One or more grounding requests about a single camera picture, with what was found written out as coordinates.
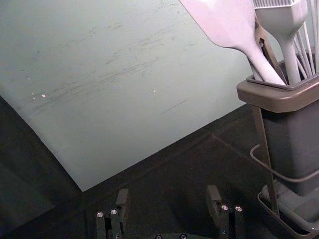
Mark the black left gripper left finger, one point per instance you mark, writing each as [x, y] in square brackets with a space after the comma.
[115, 224]

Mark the steel kitchen tongs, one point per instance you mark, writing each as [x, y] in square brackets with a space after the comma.
[270, 56]

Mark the black rack with steel bars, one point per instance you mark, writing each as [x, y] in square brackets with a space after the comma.
[264, 149]

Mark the pale grey silicone brush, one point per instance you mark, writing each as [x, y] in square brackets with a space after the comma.
[281, 22]

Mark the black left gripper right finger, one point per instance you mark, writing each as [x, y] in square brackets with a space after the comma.
[228, 221]

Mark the pale grey silicone spatula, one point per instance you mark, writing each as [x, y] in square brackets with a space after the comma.
[224, 22]

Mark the dark grey utensil holder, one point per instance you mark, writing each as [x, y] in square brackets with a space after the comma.
[294, 139]

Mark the black table cloth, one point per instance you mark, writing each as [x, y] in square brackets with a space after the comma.
[174, 169]

